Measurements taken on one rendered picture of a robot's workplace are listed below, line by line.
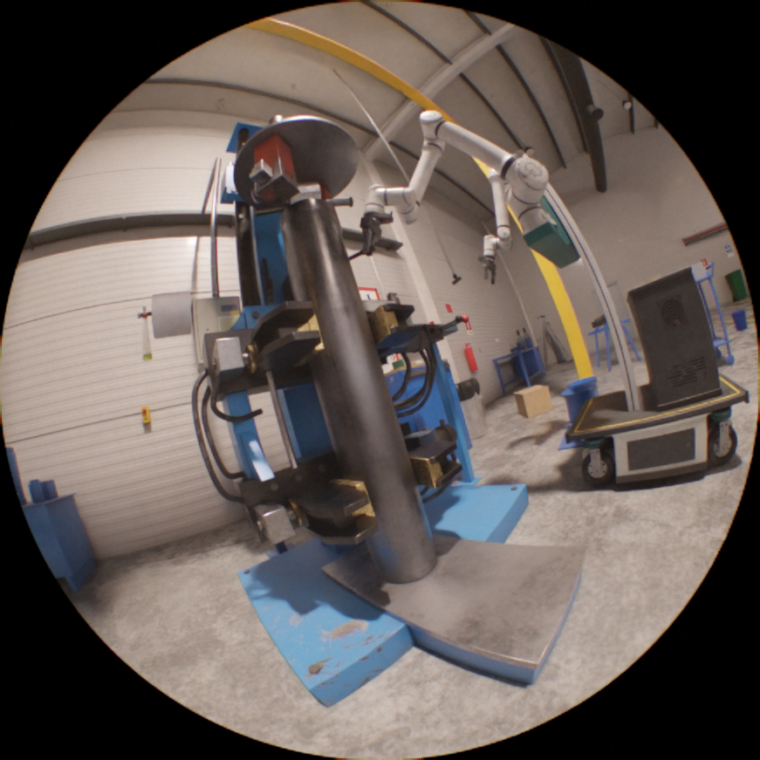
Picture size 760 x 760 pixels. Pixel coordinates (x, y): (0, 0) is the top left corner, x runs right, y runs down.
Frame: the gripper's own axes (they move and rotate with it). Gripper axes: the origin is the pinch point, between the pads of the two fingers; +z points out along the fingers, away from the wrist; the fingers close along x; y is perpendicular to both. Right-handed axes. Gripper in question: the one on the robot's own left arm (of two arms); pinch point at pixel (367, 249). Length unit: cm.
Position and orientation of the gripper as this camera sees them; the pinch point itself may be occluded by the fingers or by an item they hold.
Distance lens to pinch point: 116.5
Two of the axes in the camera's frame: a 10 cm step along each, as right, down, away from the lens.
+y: -9.3, -1.4, 3.3
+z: -1.2, 9.9, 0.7
